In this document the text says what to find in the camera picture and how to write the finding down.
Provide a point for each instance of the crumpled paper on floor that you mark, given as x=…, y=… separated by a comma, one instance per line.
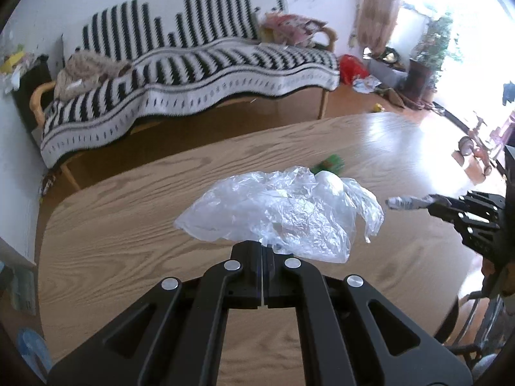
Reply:
x=367, y=84

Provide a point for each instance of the black and white striped blanket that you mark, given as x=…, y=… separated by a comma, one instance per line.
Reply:
x=181, y=68

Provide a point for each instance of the wooden sofa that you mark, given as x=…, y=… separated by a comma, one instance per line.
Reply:
x=36, y=96

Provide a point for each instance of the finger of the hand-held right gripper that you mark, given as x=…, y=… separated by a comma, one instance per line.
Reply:
x=478, y=235
x=462, y=205

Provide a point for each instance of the black side cabinet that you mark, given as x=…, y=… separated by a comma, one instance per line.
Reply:
x=32, y=84

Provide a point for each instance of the green potted plant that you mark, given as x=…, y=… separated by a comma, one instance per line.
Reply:
x=436, y=44

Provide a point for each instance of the blue dustpan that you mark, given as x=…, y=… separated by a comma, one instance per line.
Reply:
x=34, y=350

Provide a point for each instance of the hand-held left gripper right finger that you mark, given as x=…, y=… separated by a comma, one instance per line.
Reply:
x=275, y=277

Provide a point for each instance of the patterned curtain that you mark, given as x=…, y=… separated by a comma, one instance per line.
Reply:
x=380, y=8

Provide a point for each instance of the metal chair frame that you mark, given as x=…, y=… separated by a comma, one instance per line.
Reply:
x=466, y=348

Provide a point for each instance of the clear plastic bag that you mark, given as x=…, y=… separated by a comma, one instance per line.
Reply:
x=281, y=213

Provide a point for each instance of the red plastic bag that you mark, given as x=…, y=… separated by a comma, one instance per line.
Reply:
x=350, y=68

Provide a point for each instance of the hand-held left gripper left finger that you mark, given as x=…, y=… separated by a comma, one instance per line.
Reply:
x=249, y=273

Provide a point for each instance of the beige plush toy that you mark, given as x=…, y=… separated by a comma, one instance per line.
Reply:
x=88, y=72

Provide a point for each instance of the silver foil wrapper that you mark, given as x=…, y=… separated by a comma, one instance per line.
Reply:
x=402, y=203

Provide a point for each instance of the pink tricycle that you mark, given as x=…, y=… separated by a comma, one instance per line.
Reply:
x=478, y=148

